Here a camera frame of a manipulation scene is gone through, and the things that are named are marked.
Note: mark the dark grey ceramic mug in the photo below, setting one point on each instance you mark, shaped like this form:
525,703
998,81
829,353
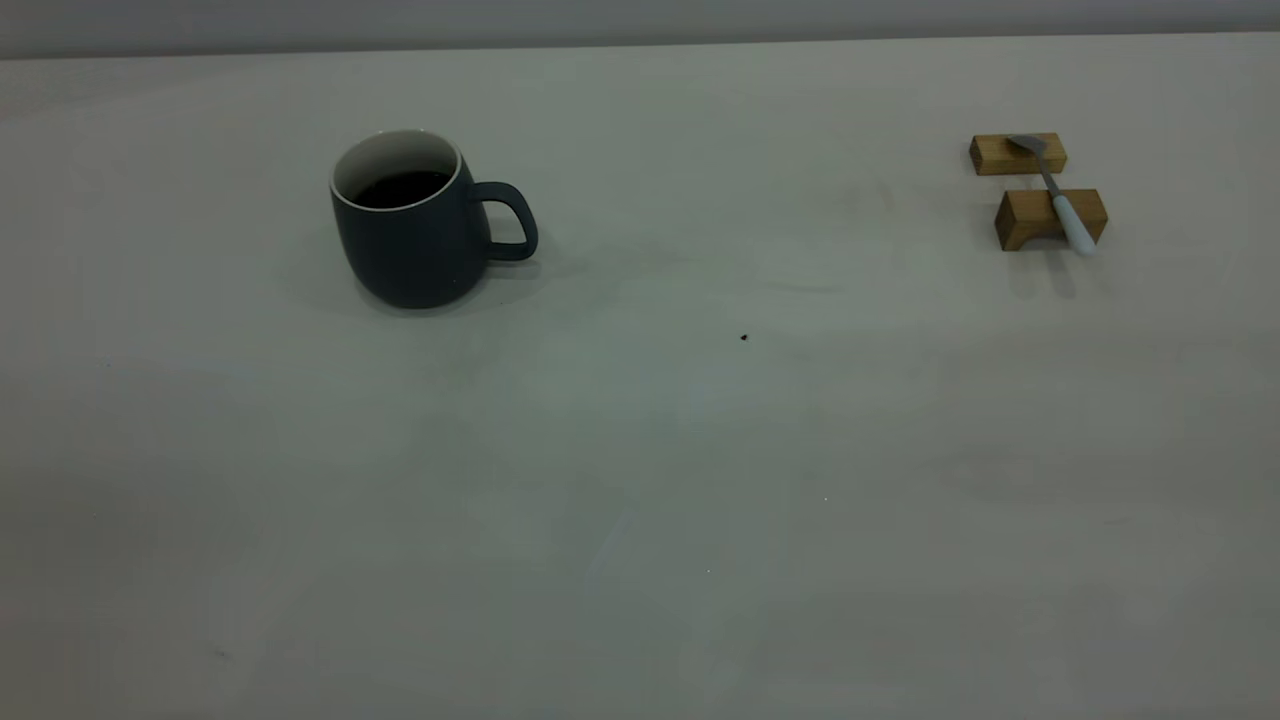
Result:
410,250

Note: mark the flat wooden block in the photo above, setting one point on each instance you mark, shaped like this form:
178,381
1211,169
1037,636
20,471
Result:
990,158

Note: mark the arched wooden block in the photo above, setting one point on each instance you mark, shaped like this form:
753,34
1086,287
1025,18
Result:
1020,215

